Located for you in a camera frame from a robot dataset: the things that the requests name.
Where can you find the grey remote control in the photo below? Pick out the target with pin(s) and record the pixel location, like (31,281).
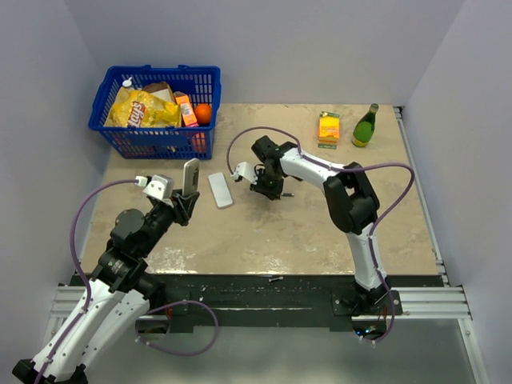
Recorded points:
(190,177)

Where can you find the aluminium rail frame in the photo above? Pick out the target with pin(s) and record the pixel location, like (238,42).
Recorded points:
(443,302)

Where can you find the yellow orange sponge pack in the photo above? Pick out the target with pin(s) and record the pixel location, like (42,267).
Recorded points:
(328,129)

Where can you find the white remote control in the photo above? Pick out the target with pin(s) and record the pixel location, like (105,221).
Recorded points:
(220,190)

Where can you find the green glass bottle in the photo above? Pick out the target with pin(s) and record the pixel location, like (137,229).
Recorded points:
(364,129)

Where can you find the blue plastic shopping basket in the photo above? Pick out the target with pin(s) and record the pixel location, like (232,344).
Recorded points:
(202,84)

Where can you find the yellow chips bag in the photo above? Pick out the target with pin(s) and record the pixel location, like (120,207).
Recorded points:
(140,109)

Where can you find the brown bread bag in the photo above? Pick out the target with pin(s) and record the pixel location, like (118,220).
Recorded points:
(160,90)

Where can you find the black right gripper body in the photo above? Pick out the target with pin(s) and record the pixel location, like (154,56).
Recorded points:
(269,184)

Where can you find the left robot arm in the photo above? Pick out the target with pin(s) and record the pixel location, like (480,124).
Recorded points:
(118,291)

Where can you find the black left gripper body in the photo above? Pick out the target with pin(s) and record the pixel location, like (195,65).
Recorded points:
(181,214)

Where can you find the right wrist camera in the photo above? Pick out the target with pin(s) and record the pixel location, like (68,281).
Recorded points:
(245,171)

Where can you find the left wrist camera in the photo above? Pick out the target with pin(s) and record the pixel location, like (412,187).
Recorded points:
(158,187)

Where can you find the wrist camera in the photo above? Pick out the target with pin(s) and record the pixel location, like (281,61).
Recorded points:
(158,187)
(245,171)

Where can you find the orange fruit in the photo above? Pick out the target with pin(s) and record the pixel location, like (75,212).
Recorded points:
(203,113)

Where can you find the white bottle cap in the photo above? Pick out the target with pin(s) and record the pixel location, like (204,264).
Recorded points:
(128,83)

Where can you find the orange juice carton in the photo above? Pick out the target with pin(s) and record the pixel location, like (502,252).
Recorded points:
(187,111)

